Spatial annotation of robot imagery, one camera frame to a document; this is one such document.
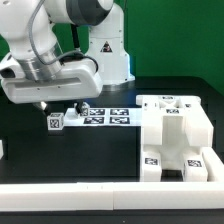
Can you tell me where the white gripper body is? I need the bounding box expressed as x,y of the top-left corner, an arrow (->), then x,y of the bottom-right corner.
1,61 -> 103,104

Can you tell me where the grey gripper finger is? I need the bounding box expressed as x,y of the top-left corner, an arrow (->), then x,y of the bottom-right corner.
76,102 -> 90,117
34,101 -> 48,113

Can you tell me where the small white tagged cube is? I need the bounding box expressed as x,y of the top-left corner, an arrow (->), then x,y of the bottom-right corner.
47,113 -> 64,131

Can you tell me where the white chair seat part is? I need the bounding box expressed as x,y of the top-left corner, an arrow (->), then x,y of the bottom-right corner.
139,99 -> 204,169

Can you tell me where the white long chair side front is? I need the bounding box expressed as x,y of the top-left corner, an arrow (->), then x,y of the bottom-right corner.
136,95 -> 213,147

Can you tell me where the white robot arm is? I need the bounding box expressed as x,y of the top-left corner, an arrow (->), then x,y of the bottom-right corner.
0,0 -> 134,109

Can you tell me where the white chair back panel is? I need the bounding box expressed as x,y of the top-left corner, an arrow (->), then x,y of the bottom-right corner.
64,108 -> 141,127

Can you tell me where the small white tagged block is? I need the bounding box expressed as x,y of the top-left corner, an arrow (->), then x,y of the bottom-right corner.
79,102 -> 90,117

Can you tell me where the white part at left edge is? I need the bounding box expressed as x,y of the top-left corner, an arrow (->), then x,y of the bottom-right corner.
0,140 -> 4,160

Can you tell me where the black camera stand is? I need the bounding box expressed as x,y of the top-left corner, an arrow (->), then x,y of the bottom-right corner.
70,24 -> 81,52

